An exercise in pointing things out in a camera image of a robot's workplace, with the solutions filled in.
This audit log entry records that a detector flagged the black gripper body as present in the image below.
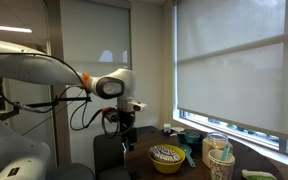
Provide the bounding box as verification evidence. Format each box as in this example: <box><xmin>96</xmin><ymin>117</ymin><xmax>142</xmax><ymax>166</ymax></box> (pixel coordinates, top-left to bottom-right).
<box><xmin>119</xmin><ymin>112</ymin><xmax>136</xmax><ymax>138</ymax></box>

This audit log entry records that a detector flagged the patterned paper plate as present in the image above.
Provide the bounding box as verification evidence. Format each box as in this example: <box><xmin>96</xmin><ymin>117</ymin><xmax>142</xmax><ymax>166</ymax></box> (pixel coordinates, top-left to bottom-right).
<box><xmin>150</xmin><ymin>145</ymin><xmax>181</xmax><ymax>163</ymax></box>

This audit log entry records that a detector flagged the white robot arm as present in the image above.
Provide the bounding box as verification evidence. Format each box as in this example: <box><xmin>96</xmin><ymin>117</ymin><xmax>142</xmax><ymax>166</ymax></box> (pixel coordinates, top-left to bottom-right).
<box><xmin>0</xmin><ymin>41</ymin><xmax>143</xmax><ymax>180</ymax></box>

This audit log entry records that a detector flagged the yellow bowl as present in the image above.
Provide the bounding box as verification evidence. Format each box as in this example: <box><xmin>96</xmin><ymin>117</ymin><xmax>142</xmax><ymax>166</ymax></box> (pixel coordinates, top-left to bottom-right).
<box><xmin>148</xmin><ymin>144</ymin><xmax>186</xmax><ymax>174</ymax></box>

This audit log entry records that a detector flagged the dark blue bowl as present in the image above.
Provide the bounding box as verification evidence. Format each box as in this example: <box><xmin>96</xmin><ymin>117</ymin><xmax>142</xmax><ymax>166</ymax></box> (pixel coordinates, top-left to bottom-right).
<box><xmin>178</xmin><ymin>134</ymin><xmax>203</xmax><ymax>152</ymax></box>

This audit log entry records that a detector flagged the dark grey chair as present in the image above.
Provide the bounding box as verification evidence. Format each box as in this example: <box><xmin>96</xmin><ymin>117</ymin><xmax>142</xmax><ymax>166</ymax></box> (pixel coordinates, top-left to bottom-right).
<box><xmin>45</xmin><ymin>125</ymin><xmax>159</xmax><ymax>180</ymax></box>

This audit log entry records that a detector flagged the small white teal box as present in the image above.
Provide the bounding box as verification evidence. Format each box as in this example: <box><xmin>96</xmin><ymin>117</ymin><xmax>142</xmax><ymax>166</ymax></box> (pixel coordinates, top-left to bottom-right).
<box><xmin>163</xmin><ymin>123</ymin><xmax>171</xmax><ymax>135</ymax></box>

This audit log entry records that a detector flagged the small white dish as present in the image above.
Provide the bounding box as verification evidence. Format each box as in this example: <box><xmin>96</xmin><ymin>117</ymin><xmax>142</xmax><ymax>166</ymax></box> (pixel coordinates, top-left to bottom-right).
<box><xmin>171</xmin><ymin>127</ymin><xmax>185</xmax><ymax>133</ymax></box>

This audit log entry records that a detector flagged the teal measuring spoon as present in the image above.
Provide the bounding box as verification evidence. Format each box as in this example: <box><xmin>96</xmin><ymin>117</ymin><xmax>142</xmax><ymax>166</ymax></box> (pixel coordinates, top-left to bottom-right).
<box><xmin>179</xmin><ymin>144</ymin><xmax>196</xmax><ymax>168</ymax></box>

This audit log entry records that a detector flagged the teal measuring cup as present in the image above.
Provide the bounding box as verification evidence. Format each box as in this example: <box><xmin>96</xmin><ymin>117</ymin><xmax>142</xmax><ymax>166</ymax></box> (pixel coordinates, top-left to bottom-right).
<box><xmin>172</xmin><ymin>131</ymin><xmax>200</xmax><ymax>143</ymax></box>

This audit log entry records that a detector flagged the glass jar with powder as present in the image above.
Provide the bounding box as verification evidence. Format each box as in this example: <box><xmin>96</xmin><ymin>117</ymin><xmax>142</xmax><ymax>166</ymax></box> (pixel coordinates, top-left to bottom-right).
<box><xmin>202</xmin><ymin>132</ymin><xmax>233</xmax><ymax>167</ymax></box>

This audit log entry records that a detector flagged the patterned paper cup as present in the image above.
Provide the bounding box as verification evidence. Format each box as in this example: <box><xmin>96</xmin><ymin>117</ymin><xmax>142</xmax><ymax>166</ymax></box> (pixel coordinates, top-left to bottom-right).
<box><xmin>208</xmin><ymin>149</ymin><xmax>235</xmax><ymax>180</ymax></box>

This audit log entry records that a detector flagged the teal spoon in cup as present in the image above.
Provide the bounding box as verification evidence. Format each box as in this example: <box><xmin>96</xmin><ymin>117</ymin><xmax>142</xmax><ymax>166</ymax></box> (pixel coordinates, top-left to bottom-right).
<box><xmin>221</xmin><ymin>145</ymin><xmax>230</xmax><ymax>161</ymax></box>

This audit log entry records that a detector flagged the green white packet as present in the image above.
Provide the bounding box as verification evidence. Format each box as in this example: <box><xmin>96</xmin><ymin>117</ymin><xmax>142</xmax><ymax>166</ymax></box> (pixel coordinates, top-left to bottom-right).
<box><xmin>242</xmin><ymin>170</ymin><xmax>277</xmax><ymax>180</ymax></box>

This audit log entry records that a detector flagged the white roller blind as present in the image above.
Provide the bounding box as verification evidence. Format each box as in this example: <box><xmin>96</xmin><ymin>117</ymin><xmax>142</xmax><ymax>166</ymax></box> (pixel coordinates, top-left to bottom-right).
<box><xmin>176</xmin><ymin>0</ymin><xmax>288</xmax><ymax>139</ymax></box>

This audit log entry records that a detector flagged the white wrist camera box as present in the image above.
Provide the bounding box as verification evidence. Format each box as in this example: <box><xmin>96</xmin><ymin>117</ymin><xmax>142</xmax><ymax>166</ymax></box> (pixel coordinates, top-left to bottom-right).
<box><xmin>127</xmin><ymin>101</ymin><xmax>147</xmax><ymax>112</ymax></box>

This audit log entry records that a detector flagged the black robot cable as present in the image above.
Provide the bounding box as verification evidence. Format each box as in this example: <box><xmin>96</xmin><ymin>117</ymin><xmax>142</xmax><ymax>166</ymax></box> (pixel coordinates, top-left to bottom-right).
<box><xmin>0</xmin><ymin>51</ymin><xmax>135</xmax><ymax>138</ymax></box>

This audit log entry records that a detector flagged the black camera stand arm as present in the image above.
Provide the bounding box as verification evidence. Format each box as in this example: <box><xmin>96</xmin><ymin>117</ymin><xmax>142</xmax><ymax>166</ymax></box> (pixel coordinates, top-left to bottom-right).
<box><xmin>0</xmin><ymin>97</ymin><xmax>91</xmax><ymax>121</ymax></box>

